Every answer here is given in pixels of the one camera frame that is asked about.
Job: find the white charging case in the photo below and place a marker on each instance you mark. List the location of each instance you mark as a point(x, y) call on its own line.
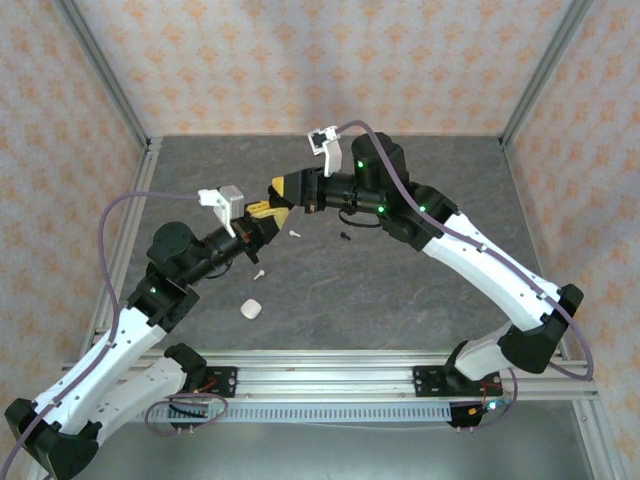
point(250, 309)

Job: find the aluminium frame post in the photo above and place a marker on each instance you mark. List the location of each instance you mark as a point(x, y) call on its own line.
point(595, 440)
point(105, 75)
point(542, 75)

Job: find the aluminium side rail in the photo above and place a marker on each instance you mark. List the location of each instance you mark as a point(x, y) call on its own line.
point(525, 210)
point(122, 250)

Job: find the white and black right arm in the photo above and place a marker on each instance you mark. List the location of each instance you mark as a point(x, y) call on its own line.
point(480, 265)

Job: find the grey metal panel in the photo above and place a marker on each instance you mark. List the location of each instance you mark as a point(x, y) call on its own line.
point(325, 455)

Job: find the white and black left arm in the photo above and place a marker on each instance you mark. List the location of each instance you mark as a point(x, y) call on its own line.
point(100, 360)

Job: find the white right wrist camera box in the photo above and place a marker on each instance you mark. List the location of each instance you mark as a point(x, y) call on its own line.
point(330, 155)

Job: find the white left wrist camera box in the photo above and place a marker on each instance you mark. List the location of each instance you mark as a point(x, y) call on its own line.
point(231, 197)

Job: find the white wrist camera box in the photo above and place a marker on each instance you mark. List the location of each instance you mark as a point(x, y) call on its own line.
point(231, 197)
point(330, 155)

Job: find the aluminium front rail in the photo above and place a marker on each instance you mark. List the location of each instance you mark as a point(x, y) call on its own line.
point(325, 375)

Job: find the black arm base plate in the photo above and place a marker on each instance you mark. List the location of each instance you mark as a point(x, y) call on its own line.
point(430, 382)
point(225, 382)

